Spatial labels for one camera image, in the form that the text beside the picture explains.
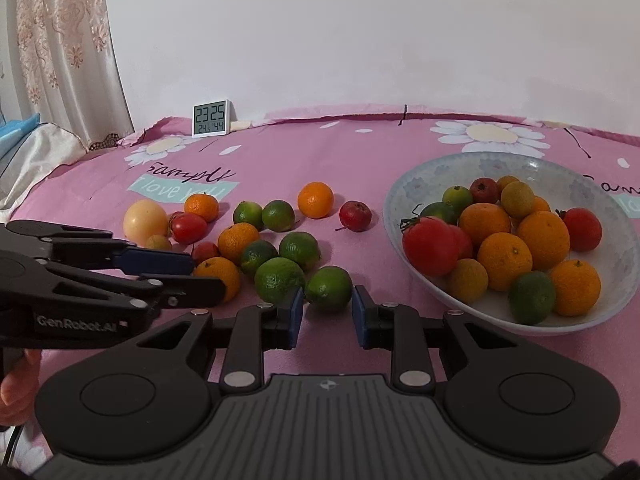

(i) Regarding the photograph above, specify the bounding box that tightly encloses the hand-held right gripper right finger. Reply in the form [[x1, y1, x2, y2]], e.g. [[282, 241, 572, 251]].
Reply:
[[351, 285, 531, 395]]

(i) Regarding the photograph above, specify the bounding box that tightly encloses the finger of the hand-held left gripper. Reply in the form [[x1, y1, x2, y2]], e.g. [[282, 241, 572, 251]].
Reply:
[[4, 219, 197, 277], [47, 262, 227, 317]]

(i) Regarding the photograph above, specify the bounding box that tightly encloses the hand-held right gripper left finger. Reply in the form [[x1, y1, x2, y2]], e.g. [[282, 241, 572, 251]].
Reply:
[[122, 287, 306, 395]]

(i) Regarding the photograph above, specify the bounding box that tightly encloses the large pale yellow fruit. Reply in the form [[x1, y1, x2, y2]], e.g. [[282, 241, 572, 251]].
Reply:
[[123, 199, 170, 243]]

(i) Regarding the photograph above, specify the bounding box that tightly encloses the pile of mixed fruit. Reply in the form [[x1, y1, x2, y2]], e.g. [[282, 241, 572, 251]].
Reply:
[[184, 175, 602, 317], [232, 186, 557, 325]]

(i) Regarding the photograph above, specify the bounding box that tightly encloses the small dark red fruit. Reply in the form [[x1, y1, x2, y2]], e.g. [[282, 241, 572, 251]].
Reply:
[[469, 177, 500, 204], [335, 201, 373, 233]]

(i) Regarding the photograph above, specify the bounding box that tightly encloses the white blue-patterned bowl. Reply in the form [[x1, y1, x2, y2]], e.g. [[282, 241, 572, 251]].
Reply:
[[383, 152, 635, 337]]

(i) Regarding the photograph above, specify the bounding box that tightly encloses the person's left hand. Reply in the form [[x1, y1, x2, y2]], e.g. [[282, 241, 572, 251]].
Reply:
[[0, 349, 43, 427]]

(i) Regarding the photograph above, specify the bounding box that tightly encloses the brown lace trim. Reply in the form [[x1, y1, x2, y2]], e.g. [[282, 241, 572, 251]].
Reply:
[[87, 132, 121, 153]]

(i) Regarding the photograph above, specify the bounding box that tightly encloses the white digital clock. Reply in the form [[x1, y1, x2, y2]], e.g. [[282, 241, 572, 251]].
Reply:
[[192, 99, 232, 138]]

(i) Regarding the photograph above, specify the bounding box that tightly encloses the white pillow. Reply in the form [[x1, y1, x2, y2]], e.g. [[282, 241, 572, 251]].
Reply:
[[0, 122, 90, 211]]

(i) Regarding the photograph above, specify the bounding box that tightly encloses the pink floral bed sheet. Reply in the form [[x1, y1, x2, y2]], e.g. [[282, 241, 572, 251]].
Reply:
[[0, 105, 640, 471]]

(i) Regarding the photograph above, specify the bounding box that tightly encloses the light blue cloth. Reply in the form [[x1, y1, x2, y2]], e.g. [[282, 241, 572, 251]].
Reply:
[[0, 112, 41, 148]]

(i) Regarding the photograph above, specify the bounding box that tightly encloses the beige floral curtain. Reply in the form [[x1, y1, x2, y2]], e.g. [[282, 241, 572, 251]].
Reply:
[[0, 0, 135, 148]]

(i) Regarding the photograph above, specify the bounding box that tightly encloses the black cable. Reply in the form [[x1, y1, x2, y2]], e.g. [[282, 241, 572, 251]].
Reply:
[[0, 422, 26, 461]]

